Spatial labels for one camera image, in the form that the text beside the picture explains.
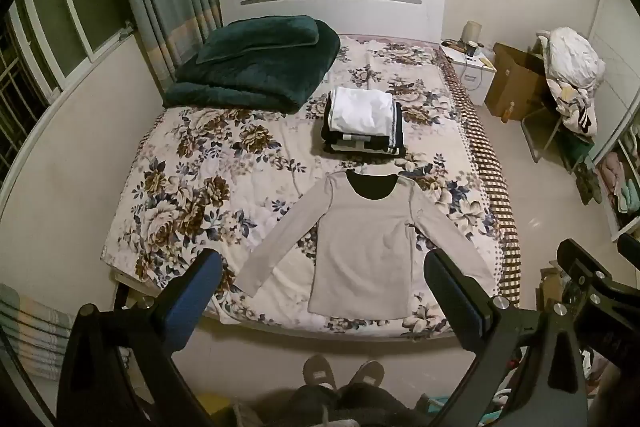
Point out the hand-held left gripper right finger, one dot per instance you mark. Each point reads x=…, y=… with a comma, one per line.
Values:
x=442, y=289

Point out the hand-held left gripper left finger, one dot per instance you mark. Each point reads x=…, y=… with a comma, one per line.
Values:
x=194, y=299

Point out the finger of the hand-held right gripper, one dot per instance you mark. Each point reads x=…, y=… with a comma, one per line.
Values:
x=580, y=259
x=630, y=247

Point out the grey long-sleeve shirt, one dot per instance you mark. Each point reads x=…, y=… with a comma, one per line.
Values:
x=360, y=247

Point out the person's right forearm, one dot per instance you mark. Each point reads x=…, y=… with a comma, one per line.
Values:
x=622, y=402

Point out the teal folded clothes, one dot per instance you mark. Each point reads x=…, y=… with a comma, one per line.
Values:
x=629, y=199

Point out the pink folded clothes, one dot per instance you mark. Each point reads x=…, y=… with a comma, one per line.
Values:
x=611, y=174

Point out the black striped folded clothes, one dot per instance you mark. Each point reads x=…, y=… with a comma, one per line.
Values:
x=350, y=146

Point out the small cardboard box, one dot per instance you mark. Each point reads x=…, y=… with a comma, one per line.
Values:
x=552, y=289

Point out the green slippers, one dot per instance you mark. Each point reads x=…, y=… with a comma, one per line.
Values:
x=590, y=184

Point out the bed with floral sheet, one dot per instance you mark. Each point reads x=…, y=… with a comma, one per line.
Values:
x=210, y=187

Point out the person's right slipper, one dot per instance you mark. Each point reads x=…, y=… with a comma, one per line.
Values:
x=366, y=379

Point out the metal chair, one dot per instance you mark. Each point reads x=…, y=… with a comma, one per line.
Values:
x=542, y=134

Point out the black white striped garment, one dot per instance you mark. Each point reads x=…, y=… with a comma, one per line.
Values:
x=580, y=117

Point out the person's legs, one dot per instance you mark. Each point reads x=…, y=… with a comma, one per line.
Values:
x=350, y=409

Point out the striped folded cloth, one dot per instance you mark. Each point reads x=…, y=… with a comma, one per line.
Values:
x=35, y=332

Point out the brown bottle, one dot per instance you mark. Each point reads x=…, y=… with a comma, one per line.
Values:
x=509, y=113

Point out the large cardboard box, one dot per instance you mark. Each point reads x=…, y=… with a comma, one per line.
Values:
x=515, y=82

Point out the white folded garment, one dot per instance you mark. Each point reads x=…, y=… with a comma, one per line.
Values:
x=360, y=112

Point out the white puffy jacket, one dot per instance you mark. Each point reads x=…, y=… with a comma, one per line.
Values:
x=572, y=57

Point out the white nightstand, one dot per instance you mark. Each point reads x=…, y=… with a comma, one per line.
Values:
x=475, y=74

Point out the white wardrobe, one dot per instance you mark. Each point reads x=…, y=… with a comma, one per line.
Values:
x=615, y=32

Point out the dark green blanket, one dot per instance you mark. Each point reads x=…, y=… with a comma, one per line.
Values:
x=250, y=79

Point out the dark cup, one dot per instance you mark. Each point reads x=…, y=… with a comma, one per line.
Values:
x=473, y=48

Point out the beige table lamp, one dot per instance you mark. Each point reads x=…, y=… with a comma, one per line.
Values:
x=471, y=31

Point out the dark green pillow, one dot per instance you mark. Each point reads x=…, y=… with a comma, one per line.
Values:
x=255, y=39

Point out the white headboard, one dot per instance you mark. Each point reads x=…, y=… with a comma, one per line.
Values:
x=330, y=12

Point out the window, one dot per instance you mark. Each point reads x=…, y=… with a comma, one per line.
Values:
x=55, y=27

